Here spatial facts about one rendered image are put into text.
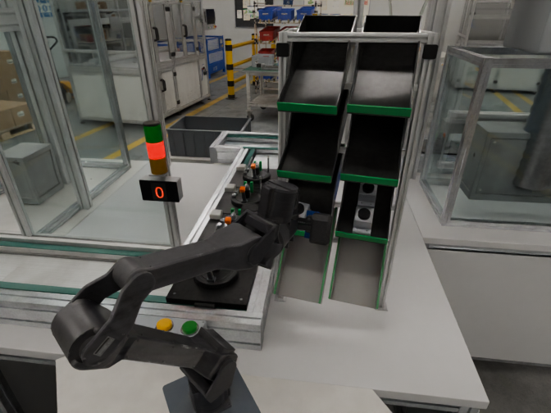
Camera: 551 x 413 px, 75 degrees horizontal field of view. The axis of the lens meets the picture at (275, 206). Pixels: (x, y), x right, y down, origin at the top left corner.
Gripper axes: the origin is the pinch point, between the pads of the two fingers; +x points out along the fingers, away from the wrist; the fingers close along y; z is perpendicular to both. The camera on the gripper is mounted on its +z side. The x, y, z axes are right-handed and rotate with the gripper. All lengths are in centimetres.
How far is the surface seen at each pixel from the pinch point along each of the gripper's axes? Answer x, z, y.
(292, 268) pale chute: 21.0, -21.8, 3.0
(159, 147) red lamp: 20, 9, 46
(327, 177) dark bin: 8.7, 8.0, -5.8
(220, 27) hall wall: 1023, 241, 496
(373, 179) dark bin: 11.5, 8.2, -16.0
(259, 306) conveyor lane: 14.6, -32.5, 10.2
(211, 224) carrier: 49, -23, 42
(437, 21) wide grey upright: 121, 65, -33
